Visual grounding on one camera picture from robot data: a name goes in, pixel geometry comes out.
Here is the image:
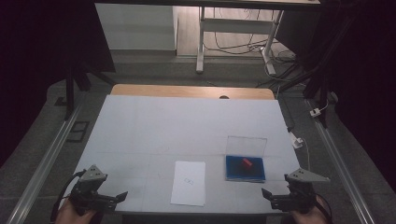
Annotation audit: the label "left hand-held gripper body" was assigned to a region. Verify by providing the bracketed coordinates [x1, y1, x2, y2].
[68, 163, 109, 217]

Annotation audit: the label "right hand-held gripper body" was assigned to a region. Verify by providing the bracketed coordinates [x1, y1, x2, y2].
[279, 167, 331, 216]

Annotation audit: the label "blue ink pad box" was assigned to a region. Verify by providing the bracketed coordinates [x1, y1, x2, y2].
[224, 135, 268, 183]

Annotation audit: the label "white paper sheet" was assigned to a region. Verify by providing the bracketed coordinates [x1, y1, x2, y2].
[170, 160, 206, 207]

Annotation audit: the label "person's right hand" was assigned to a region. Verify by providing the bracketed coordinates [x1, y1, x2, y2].
[287, 195, 329, 224]

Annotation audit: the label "person's left hand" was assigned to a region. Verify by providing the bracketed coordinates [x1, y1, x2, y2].
[53, 197, 98, 224]

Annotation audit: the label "white table cover sheet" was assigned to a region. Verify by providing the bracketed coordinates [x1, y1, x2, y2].
[64, 94, 302, 217]

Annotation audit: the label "black metal stand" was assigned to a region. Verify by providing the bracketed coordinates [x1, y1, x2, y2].
[279, 12, 334, 129]
[63, 62, 117, 121]

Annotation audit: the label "wooden table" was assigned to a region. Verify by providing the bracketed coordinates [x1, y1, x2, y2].
[110, 83, 276, 101]

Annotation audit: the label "dark curtain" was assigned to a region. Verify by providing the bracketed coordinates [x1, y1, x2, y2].
[275, 0, 396, 195]
[0, 0, 117, 167]

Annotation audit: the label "white cabinet panel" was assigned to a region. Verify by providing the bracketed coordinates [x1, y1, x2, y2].
[94, 3, 179, 52]

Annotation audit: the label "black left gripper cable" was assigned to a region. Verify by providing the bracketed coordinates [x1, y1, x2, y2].
[49, 169, 87, 223]

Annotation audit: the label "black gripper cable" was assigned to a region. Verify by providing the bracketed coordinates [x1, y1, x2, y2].
[49, 169, 87, 223]
[315, 192, 332, 224]

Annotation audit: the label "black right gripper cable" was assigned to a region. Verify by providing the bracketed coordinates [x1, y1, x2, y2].
[315, 192, 332, 224]

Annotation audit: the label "aluminium floor rail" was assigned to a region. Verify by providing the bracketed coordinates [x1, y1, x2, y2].
[6, 92, 87, 224]
[304, 98, 376, 224]

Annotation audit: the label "white plug with cable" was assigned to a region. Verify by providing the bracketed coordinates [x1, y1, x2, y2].
[289, 131, 312, 175]

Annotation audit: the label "black floor frame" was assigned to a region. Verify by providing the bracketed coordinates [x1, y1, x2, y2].
[66, 120, 92, 144]

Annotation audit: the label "black floor cables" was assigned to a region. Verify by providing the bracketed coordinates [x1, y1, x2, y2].
[204, 7, 307, 90]

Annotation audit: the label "white desk frame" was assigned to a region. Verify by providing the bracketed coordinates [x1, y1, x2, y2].
[195, 6, 285, 77]

